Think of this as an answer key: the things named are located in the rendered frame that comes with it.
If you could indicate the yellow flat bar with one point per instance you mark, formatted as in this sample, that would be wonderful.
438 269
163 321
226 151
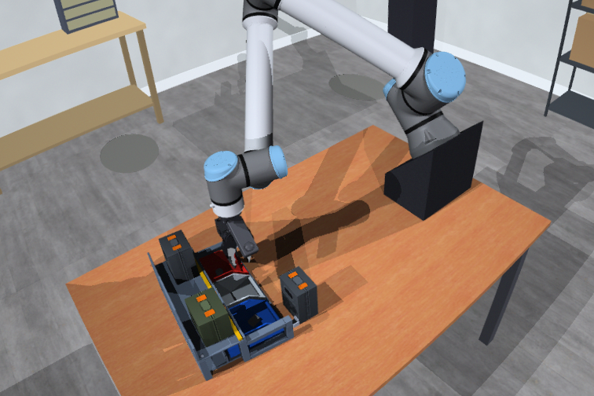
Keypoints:
209 286

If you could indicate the red bin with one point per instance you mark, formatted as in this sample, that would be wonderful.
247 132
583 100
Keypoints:
218 260

